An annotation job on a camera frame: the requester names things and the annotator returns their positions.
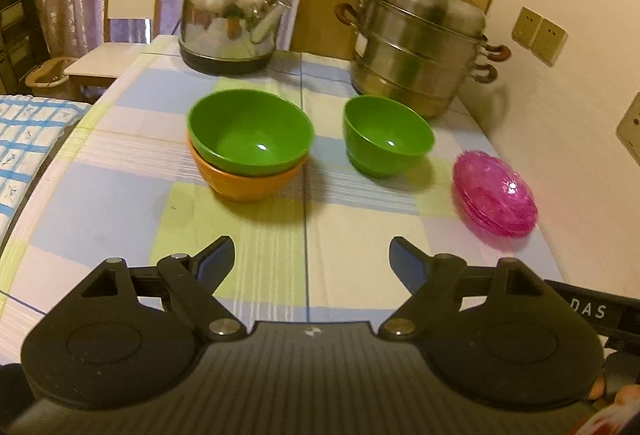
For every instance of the stainless steel kettle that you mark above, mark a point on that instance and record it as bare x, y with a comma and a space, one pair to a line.
225, 20

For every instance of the orange plastic bowl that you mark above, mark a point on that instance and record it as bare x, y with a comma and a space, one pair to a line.
250, 187

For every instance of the dark shelf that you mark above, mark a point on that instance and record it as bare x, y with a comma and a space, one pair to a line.
15, 5

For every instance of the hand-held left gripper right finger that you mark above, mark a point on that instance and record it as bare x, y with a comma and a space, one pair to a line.
410, 265

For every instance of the large pink glass plate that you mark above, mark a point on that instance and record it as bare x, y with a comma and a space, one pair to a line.
492, 187

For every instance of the person's right hand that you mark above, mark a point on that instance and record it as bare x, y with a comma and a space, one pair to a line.
625, 395

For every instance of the wicker basket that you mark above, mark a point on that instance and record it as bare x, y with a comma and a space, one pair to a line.
45, 75

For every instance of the stainless steel steamer pot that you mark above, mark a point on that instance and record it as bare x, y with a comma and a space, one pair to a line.
415, 45

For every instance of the large green plastic bowl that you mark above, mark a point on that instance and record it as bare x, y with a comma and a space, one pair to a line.
250, 130

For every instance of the wall outlet plate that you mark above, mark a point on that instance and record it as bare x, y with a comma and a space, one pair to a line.
526, 27
550, 42

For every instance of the wall socket plate with switch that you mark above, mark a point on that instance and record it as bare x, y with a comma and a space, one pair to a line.
631, 130

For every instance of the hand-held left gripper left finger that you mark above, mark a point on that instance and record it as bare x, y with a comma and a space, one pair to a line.
215, 262

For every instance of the small green plastic bowl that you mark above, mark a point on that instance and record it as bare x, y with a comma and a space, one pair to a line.
387, 135

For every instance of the checked pastel tablecloth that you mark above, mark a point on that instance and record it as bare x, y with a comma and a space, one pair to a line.
125, 205

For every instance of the blue white checked cloth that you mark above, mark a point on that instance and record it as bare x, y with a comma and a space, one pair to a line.
25, 140

